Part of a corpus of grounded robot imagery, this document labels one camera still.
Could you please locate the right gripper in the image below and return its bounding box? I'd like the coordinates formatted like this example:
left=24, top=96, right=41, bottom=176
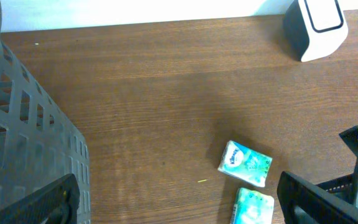
left=315, top=124, right=358, bottom=214

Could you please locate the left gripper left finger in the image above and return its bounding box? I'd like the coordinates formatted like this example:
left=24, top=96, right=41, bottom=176
left=0, top=174, right=80, bottom=224

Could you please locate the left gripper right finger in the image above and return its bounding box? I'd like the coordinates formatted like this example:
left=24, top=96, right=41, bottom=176
left=277, top=171, right=358, bottom=223

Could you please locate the teal tissue pack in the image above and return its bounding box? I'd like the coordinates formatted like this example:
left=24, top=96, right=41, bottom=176
left=230, top=187, right=275, bottom=224
left=218, top=141, right=273, bottom=187

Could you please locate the white barcode scanner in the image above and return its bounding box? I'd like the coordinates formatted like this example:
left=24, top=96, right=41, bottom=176
left=283, top=0, right=348, bottom=62

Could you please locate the grey plastic mesh basket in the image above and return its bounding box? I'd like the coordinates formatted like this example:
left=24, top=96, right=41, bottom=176
left=0, top=3, right=91, bottom=223

